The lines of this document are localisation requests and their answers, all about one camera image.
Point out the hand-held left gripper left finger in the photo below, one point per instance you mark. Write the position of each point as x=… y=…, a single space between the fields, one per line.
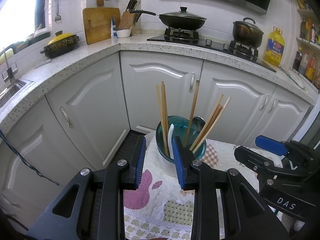
x=140 y=162

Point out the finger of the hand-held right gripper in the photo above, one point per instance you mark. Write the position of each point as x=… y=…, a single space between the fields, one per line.
x=250 y=157
x=270 y=145

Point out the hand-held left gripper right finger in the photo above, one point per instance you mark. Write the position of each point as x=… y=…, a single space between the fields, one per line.
x=178 y=165

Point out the teal rimmed white utensil holder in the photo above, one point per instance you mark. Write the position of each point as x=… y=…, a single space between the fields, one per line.
x=180 y=132

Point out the white ceramic spoon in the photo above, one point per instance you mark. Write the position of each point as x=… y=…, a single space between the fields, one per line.
x=171 y=132

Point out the metal spoon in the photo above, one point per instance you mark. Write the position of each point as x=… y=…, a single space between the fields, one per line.
x=198 y=123

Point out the long tapered wooden stick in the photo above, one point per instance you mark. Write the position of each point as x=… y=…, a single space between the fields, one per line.
x=193 y=107

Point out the black ribbed panel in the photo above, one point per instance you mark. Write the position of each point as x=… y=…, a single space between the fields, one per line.
x=127 y=145

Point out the white cabinet door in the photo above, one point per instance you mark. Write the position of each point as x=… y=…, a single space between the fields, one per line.
x=140 y=92
x=245 y=110
x=290 y=120
x=95 y=110
x=50 y=150

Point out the patchwork quilted blanket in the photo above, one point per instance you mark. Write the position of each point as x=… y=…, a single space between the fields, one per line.
x=160 y=205

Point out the white framed glass door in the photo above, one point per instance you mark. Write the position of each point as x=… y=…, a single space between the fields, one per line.
x=315 y=127

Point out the orange label bottle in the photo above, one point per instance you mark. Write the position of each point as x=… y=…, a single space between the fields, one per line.
x=311 y=68

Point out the dark soy sauce bottle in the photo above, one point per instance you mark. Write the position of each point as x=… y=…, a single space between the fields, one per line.
x=297 y=62

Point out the yellow cooking oil bottle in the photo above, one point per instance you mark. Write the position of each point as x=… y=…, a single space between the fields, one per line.
x=274 y=48

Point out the dark cooking pot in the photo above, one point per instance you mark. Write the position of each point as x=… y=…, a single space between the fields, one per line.
x=246 y=33

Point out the black gas stove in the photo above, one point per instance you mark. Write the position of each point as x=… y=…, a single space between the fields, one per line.
x=212 y=46

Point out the speckled stone countertop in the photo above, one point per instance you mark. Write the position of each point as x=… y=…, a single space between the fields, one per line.
x=75 y=62

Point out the red brown sauce bottle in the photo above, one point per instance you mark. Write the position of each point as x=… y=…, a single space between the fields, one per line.
x=313 y=32

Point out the dark green oil bottle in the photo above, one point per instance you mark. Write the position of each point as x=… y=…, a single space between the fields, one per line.
x=303 y=28

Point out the white bowl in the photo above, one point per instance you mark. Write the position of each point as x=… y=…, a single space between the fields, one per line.
x=123 y=33

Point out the blue white packet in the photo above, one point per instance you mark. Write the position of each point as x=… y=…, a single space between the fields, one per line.
x=113 y=28

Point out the yellow lidded casserole pot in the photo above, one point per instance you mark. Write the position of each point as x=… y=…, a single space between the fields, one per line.
x=62 y=46

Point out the wooden cutting board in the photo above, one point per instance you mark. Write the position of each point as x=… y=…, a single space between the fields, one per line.
x=100 y=27

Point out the wooden knife block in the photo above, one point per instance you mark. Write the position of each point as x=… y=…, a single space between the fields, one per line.
x=126 y=21

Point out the black frying pan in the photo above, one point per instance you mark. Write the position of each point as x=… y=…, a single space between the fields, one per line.
x=182 y=21

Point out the steel sink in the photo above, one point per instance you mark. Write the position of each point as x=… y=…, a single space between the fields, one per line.
x=10 y=92

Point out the metal faucet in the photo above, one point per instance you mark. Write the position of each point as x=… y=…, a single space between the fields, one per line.
x=7 y=72

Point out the bright window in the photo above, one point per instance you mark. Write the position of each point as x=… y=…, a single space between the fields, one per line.
x=20 y=5

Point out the white wall shelf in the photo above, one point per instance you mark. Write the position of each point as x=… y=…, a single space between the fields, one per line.
x=307 y=41

